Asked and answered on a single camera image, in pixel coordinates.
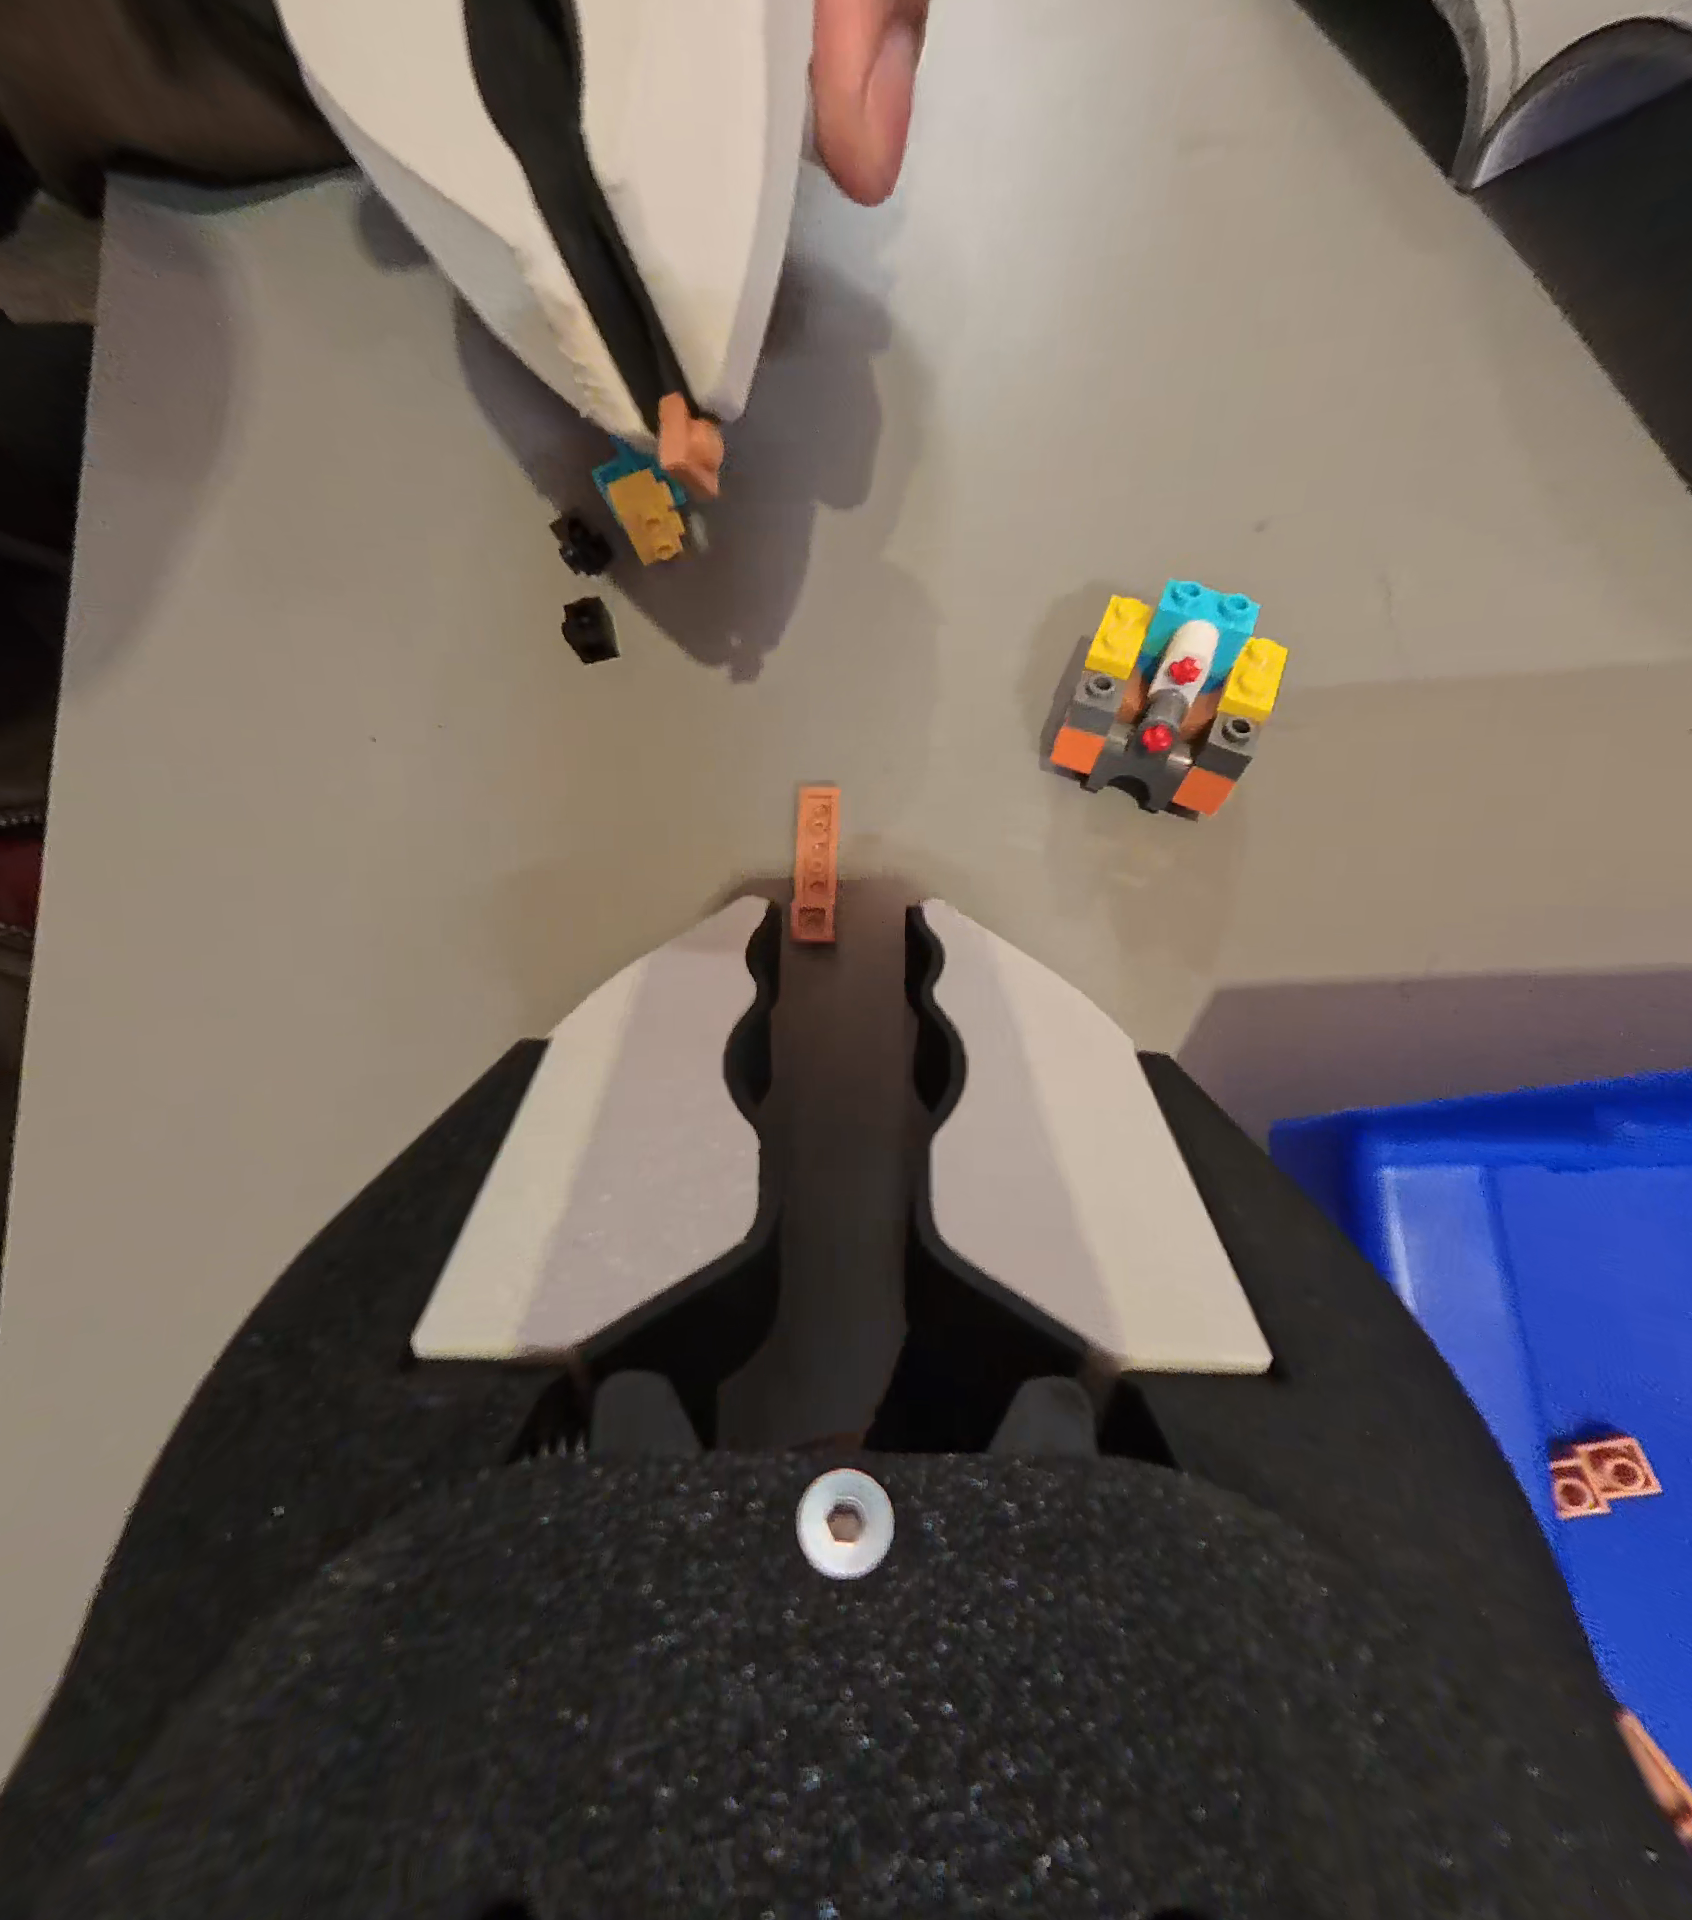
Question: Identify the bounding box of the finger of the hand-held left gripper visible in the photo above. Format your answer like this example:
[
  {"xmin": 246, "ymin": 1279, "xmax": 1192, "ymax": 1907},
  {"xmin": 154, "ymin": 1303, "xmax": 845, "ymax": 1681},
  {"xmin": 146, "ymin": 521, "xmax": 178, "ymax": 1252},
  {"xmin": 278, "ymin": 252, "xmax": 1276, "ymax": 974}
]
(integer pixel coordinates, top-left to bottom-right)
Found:
[
  {"xmin": 530, "ymin": 0, "xmax": 814, "ymax": 425},
  {"xmin": 273, "ymin": 0, "xmax": 696, "ymax": 430}
]

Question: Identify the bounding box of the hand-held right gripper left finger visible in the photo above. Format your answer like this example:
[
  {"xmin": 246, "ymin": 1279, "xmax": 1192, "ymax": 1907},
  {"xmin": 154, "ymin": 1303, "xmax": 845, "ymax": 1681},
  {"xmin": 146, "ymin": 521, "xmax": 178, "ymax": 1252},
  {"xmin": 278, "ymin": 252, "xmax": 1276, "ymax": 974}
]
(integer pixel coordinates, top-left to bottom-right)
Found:
[{"xmin": 408, "ymin": 892, "xmax": 788, "ymax": 1364}]

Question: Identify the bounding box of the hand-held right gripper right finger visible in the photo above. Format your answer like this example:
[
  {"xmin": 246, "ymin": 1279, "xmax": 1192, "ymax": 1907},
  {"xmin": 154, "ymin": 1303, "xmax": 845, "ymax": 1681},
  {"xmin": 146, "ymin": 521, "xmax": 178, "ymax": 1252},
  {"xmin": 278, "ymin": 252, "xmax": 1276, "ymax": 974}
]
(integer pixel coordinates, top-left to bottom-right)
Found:
[{"xmin": 907, "ymin": 897, "xmax": 1278, "ymax": 1378}]

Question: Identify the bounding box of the small orange toy plate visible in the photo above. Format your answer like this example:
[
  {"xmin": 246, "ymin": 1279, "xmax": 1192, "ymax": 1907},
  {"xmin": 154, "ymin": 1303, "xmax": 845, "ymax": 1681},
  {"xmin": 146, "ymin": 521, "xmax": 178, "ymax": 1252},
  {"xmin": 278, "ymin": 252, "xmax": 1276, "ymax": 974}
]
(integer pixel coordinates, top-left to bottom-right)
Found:
[{"xmin": 655, "ymin": 390, "xmax": 727, "ymax": 499}]

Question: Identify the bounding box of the long brown toy plate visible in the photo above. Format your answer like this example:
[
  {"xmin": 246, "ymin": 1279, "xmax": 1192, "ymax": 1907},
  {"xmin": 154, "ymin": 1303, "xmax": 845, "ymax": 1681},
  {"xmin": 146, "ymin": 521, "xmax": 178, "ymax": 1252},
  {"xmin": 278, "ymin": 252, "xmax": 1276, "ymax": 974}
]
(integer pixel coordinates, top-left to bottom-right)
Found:
[{"xmin": 790, "ymin": 781, "xmax": 845, "ymax": 947}]

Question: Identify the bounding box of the yellow toy brick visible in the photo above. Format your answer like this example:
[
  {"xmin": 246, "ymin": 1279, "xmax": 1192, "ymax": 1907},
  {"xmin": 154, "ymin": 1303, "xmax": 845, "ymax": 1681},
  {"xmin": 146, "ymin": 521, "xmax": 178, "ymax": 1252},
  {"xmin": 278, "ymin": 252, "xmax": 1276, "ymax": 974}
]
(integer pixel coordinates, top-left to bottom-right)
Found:
[{"xmin": 618, "ymin": 474, "xmax": 710, "ymax": 569}]

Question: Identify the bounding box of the grey desk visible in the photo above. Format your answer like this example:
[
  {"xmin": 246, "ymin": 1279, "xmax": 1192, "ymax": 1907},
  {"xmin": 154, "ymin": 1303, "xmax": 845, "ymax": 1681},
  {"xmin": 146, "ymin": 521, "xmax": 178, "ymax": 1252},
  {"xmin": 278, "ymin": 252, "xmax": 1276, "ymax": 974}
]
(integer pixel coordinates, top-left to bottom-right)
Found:
[{"xmin": 0, "ymin": 0, "xmax": 1692, "ymax": 1867}]

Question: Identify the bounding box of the person's left hand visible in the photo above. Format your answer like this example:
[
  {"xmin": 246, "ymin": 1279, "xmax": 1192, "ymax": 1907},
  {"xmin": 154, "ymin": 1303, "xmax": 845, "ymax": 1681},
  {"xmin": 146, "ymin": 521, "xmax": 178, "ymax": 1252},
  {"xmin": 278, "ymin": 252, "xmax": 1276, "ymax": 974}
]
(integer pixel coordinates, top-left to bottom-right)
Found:
[{"xmin": 808, "ymin": 0, "xmax": 933, "ymax": 208}]

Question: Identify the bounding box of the colourful toy brick model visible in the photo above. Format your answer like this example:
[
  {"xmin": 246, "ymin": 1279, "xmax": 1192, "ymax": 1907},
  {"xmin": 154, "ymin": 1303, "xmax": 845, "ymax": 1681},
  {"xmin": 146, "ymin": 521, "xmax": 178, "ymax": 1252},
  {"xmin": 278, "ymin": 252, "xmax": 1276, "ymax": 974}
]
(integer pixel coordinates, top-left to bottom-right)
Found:
[{"xmin": 1043, "ymin": 575, "xmax": 1292, "ymax": 819}]

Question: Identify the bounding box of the blue plastic bin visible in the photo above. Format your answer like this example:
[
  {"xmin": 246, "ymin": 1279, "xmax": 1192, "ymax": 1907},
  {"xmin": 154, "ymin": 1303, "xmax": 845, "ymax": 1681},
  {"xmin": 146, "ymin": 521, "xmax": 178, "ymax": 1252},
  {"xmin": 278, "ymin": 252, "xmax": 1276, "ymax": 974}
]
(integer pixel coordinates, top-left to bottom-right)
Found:
[{"xmin": 1266, "ymin": 1055, "xmax": 1692, "ymax": 1920}]

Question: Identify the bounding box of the brown toy bar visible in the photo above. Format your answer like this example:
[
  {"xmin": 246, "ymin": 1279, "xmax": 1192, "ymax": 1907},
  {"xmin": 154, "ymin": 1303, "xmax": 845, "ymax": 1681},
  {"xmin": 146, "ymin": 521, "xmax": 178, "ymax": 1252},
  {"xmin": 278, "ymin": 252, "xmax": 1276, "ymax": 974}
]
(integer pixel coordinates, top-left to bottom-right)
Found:
[{"xmin": 1615, "ymin": 1709, "xmax": 1692, "ymax": 1844}]

